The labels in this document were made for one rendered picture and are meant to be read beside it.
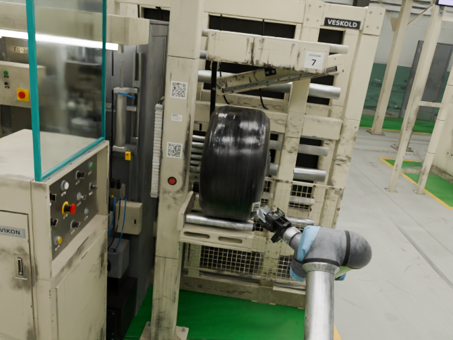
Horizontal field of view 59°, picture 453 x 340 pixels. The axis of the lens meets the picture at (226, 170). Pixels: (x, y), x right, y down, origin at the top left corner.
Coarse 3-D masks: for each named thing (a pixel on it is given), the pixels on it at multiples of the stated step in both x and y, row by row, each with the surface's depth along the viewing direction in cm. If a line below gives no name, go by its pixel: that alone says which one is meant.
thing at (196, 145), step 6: (198, 132) 244; (204, 132) 243; (192, 138) 232; (198, 138) 232; (204, 138) 232; (192, 144) 232; (198, 144) 232; (192, 150) 235; (198, 150) 234; (192, 156) 235; (198, 156) 235; (192, 162) 237; (198, 162) 237; (192, 168) 237; (198, 168) 237; (192, 174) 239; (198, 174) 239; (192, 180) 240; (198, 180) 239
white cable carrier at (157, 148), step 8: (160, 112) 188; (160, 120) 190; (160, 128) 191; (160, 136) 192; (160, 144) 194; (160, 152) 197; (152, 160) 197; (160, 160) 201; (152, 168) 199; (152, 176) 199; (152, 184) 201; (152, 192) 202
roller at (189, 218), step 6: (186, 216) 197; (192, 216) 196; (198, 216) 196; (204, 216) 196; (192, 222) 196; (198, 222) 195; (204, 222) 195; (210, 222) 195; (216, 222) 195; (222, 222) 194; (228, 222) 194; (234, 222) 195; (240, 222) 195; (246, 222) 195; (234, 228) 195; (240, 228) 194; (246, 228) 194; (252, 228) 194
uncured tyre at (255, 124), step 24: (216, 120) 181; (240, 120) 181; (264, 120) 184; (216, 144) 174; (240, 144) 174; (264, 144) 177; (216, 168) 174; (240, 168) 173; (264, 168) 176; (216, 192) 177; (240, 192) 176; (216, 216) 193; (240, 216) 187
